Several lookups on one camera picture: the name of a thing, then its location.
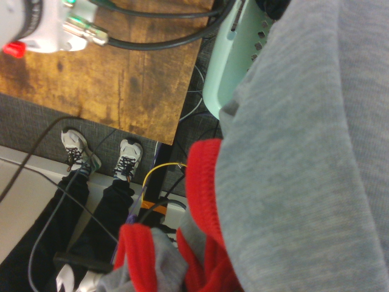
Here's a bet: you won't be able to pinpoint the grey clothes with red trim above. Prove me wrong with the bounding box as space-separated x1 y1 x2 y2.
97 0 389 292

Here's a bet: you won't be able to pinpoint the mint green laundry basket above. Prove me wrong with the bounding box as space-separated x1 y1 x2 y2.
202 0 292 121

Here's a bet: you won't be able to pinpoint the white sneaker with dark laces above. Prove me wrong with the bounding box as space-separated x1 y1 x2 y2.
112 139 143 183
60 129 102 180

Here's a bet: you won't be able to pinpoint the orange tape strip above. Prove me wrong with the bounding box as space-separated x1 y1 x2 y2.
141 200 168 215

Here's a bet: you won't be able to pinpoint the rustic wooden side table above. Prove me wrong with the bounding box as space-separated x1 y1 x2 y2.
0 0 215 146

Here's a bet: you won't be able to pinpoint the leg in black trousers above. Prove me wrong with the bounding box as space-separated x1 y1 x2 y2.
0 172 92 292
54 179 136 292

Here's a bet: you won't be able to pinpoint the person in black trousers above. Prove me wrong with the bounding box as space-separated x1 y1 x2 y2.
27 127 116 292

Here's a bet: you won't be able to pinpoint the black flat stand foot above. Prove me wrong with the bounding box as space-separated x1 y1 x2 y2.
53 251 115 274

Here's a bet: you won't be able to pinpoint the white shoe with black stripes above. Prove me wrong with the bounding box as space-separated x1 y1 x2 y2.
55 263 103 292

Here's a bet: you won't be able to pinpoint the yellow cable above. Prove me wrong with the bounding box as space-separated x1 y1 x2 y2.
142 162 188 191

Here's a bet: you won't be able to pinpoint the thick black connector cable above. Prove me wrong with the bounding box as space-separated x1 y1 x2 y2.
63 0 239 51

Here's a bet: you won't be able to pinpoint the black base cable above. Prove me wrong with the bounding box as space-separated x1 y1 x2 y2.
89 0 227 19

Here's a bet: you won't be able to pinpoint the black floor cable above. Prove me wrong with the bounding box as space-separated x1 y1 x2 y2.
0 116 80 203

